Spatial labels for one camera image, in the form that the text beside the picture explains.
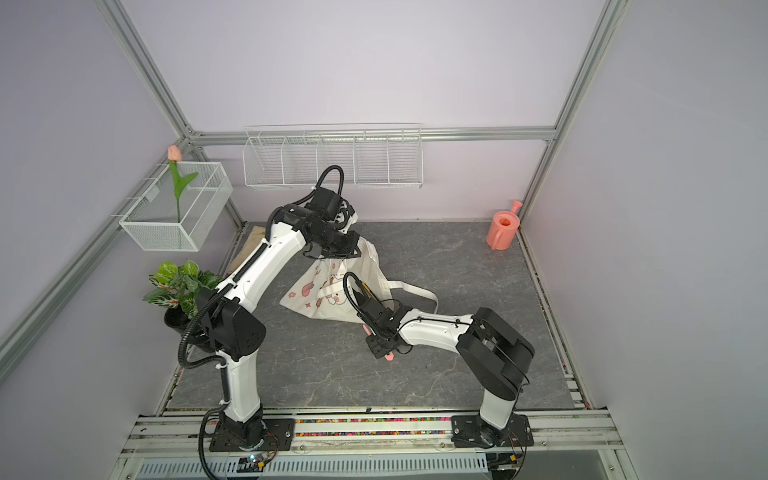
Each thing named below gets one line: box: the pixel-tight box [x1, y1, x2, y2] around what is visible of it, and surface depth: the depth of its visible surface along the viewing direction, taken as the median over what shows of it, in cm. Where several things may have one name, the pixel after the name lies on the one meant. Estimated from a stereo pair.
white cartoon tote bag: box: [279, 237, 438, 323], surface depth 93 cm
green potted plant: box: [142, 260, 222, 333], surface depth 75 cm
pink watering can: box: [486, 200, 522, 251], surface depth 107 cm
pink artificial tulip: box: [167, 145, 199, 223], surface depth 85 cm
